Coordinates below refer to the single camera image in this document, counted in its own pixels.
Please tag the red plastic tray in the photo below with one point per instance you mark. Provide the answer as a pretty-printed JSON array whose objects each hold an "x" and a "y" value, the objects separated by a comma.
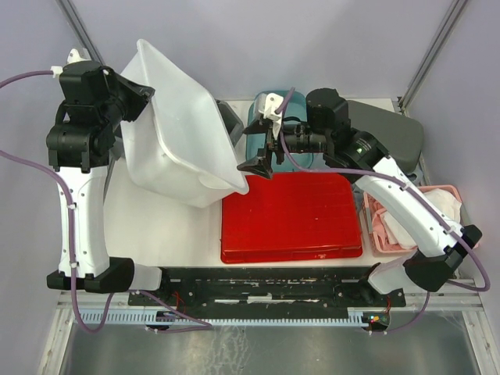
[{"x": 291, "y": 217}]

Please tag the pink cloth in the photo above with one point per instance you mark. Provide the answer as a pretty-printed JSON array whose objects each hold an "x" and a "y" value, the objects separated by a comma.
[{"x": 390, "y": 235}]

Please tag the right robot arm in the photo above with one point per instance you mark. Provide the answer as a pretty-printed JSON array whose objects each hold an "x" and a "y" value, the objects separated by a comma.
[{"x": 441, "y": 242}]

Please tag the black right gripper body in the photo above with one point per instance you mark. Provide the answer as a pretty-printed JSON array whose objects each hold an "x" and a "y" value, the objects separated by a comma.
[{"x": 276, "y": 145}]

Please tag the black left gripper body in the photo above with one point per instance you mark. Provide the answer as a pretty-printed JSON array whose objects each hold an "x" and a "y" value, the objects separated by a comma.
[{"x": 126, "y": 101}]

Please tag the grey plastic basin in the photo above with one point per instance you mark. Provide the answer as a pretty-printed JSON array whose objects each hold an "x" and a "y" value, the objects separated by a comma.
[{"x": 401, "y": 136}]

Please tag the light blue denim jacket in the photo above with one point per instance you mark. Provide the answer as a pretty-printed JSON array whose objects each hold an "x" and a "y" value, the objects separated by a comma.
[{"x": 415, "y": 177}]

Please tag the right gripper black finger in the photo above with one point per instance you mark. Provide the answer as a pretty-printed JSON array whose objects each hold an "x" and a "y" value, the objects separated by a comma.
[
  {"x": 258, "y": 126},
  {"x": 259, "y": 165}
]

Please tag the grey plastic crate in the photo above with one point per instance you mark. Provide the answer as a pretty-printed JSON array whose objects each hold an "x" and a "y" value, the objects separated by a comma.
[{"x": 231, "y": 120}]

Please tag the pink plastic basket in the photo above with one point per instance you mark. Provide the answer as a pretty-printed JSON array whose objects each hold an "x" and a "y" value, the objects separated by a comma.
[{"x": 367, "y": 199}]

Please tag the white slotted cable duct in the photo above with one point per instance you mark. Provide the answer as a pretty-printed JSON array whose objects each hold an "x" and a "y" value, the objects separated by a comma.
[{"x": 160, "y": 317}]

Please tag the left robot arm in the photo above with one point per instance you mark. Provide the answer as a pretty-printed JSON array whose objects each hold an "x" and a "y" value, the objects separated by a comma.
[{"x": 96, "y": 101}]

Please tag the white cloth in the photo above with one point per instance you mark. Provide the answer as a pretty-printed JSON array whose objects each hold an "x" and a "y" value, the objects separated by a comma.
[{"x": 446, "y": 202}]

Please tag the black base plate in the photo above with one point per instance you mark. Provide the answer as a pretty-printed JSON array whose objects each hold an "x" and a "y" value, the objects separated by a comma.
[{"x": 267, "y": 292}]

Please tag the white plastic tub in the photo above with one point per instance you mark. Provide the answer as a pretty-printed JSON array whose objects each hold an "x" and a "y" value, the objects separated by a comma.
[{"x": 179, "y": 146}]

